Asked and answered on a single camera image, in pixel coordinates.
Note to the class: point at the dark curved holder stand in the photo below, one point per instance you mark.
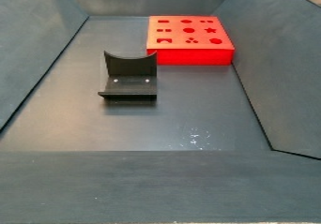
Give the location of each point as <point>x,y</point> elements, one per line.
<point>132,76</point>

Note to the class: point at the red shape sorter board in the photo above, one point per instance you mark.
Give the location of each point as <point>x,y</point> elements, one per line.
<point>189,40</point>

